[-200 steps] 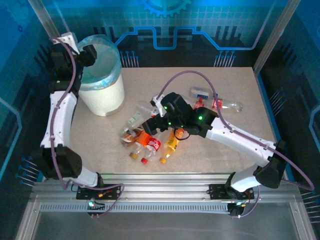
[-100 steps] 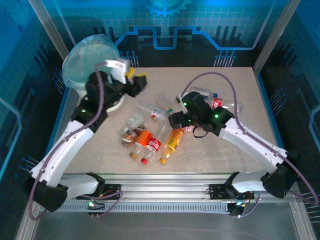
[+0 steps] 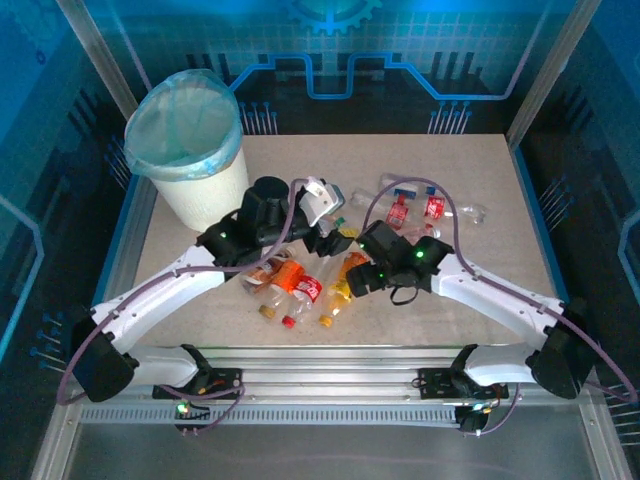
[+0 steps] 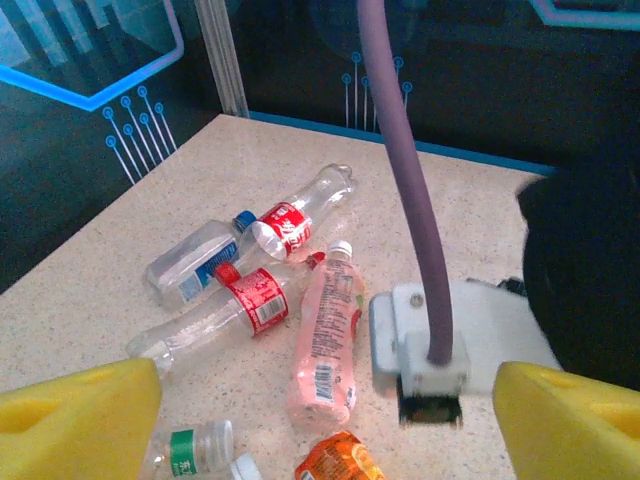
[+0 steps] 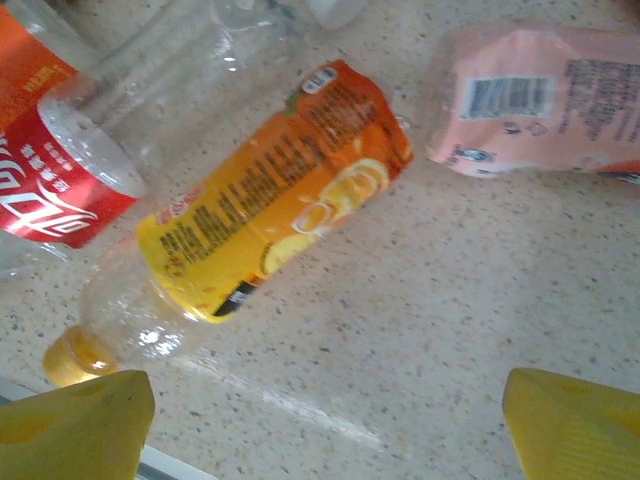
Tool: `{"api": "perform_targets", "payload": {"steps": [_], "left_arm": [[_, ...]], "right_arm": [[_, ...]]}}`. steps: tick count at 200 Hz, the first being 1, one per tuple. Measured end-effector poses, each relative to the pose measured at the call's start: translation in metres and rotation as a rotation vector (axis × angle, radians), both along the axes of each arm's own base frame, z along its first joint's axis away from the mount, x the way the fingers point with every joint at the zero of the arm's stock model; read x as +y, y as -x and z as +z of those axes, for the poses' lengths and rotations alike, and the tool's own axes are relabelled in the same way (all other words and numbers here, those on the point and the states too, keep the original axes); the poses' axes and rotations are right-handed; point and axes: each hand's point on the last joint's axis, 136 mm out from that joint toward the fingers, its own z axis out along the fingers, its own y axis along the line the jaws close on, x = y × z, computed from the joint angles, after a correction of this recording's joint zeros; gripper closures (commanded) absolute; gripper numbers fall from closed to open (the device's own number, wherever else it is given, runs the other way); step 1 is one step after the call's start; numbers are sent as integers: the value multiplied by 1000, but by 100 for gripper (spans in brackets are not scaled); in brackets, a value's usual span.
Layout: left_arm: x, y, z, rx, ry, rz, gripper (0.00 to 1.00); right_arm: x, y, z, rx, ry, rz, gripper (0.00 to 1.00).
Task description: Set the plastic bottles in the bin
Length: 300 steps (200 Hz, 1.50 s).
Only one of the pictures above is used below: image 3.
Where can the aluminium front rail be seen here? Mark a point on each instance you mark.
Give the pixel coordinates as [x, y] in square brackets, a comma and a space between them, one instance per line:
[325, 372]

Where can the red label plastic bottle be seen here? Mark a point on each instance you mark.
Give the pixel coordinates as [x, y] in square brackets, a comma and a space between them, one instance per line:
[435, 206]
[397, 214]

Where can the yellow label plastic bottle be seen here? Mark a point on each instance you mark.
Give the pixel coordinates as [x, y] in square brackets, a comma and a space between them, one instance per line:
[340, 290]

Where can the black connector box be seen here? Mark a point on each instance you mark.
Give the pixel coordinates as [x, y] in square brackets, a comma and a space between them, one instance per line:
[200, 413]
[470, 420]

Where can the red cola plastic bottle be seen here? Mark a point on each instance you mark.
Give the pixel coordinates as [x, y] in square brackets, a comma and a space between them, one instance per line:
[309, 290]

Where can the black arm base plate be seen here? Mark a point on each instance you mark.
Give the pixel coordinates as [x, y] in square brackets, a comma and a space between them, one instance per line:
[435, 382]
[225, 380]

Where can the blue cap clear bottle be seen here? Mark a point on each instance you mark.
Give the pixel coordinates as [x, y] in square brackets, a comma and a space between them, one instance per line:
[405, 190]

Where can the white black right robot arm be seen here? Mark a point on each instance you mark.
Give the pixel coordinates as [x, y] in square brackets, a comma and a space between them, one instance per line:
[500, 295]

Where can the aluminium frame post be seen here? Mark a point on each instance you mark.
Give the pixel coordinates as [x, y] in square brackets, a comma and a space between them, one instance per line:
[550, 65]
[95, 45]

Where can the blue plastic bin liner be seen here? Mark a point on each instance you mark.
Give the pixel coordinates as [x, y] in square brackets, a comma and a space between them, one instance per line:
[180, 125]

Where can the white plastic waste bin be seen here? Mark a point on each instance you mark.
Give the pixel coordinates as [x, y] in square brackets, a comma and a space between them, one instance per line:
[210, 190]

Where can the orange label plastic bottle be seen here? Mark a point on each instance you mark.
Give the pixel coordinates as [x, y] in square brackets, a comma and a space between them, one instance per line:
[287, 274]

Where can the green cap plastic bottle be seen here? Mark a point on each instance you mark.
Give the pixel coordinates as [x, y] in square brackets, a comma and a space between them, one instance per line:
[340, 220]

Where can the brown label plastic bottle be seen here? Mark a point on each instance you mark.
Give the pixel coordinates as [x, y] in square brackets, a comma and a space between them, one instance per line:
[255, 280]

